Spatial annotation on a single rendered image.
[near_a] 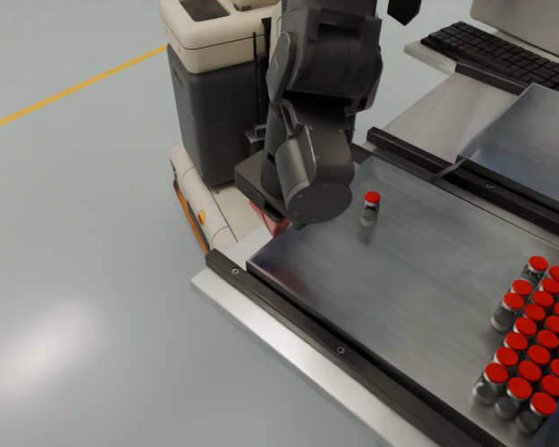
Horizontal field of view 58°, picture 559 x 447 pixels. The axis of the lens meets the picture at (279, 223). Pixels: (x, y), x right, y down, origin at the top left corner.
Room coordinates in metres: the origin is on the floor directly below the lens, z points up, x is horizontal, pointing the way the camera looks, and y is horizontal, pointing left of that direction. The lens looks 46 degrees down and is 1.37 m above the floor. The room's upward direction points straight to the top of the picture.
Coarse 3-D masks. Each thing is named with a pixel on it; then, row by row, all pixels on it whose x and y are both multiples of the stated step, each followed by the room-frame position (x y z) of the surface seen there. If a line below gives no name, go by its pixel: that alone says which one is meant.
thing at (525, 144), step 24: (528, 96) 0.75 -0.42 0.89; (552, 96) 0.73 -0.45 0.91; (504, 120) 0.68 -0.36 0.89; (528, 120) 0.70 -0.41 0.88; (552, 120) 0.70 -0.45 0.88; (480, 144) 0.62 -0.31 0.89; (504, 144) 0.64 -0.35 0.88; (528, 144) 0.64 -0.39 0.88; (552, 144) 0.64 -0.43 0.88; (480, 168) 0.54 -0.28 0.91; (504, 168) 0.58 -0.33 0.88; (528, 168) 0.58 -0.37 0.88; (552, 168) 0.58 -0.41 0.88; (528, 192) 0.50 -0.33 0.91; (552, 192) 0.52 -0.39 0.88
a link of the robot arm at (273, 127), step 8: (272, 104) 0.40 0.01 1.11; (272, 112) 0.39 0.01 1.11; (280, 112) 0.39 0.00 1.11; (288, 112) 0.39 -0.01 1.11; (272, 120) 0.39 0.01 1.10; (280, 120) 0.38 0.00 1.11; (288, 120) 0.38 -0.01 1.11; (272, 128) 0.39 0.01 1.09; (280, 128) 0.38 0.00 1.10; (288, 128) 0.37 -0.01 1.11; (272, 136) 0.39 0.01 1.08; (280, 136) 0.38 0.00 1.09; (288, 136) 0.36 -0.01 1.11; (272, 144) 0.39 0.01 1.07; (280, 144) 0.38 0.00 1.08; (272, 152) 0.39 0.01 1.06
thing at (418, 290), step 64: (384, 192) 0.52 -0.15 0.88; (448, 192) 0.49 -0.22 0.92; (256, 256) 0.38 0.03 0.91; (320, 256) 0.41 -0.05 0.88; (384, 256) 0.41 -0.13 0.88; (448, 256) 0.41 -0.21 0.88; (512, 256) 0.41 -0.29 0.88; (320, 320) 0.30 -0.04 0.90; (384, 320) 0.31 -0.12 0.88; (448, 320) 0.31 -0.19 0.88; (448, 384) 0.24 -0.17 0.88
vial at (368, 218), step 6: (366, 204) 0.46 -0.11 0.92; (372, 204) 0.46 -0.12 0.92; (378, 204) 0.47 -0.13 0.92; (366, 210) 0.46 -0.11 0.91; (372, 210) 0.46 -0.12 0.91; (378, 210) 0.46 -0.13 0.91; (360, 216) 0.47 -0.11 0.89; (366, 216) 0.46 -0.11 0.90; (372, 216) 0.46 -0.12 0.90; (366, 222) 0.46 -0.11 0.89; (372, 222) 0.46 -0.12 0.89
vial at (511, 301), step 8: (504, 296) 0.31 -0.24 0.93; (512, 296) 0.31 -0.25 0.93; (520, 296) 0.31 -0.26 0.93; (504, 304) 0.31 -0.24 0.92; (512, 304) 0.30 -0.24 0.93; (520, 304) 0.30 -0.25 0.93; (496, 312) 0.31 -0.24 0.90; (504, 312) 0.30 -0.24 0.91; (512, 312) 0.30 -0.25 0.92; (496, 320) 0.31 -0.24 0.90; (504, 320) 0.30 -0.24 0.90; (512, 320) 0.30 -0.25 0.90; (496, 328) 0.30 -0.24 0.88; (504, 328) 0.30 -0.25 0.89
